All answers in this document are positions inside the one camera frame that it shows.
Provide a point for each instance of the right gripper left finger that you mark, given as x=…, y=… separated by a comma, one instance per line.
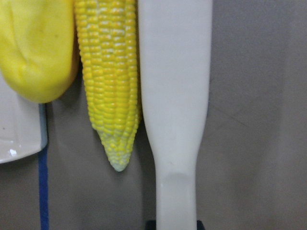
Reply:
x=150, y=225

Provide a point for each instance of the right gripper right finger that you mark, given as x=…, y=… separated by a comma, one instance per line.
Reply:
x=200, y=225

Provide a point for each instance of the yellow potato toy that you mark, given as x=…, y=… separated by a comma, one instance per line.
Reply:
x=38, y=48

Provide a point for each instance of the beige plastic dustpan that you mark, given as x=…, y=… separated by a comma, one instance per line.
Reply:
x=23, y=127

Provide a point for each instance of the yellow corn cob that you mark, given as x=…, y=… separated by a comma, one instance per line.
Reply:
x=107, y=37

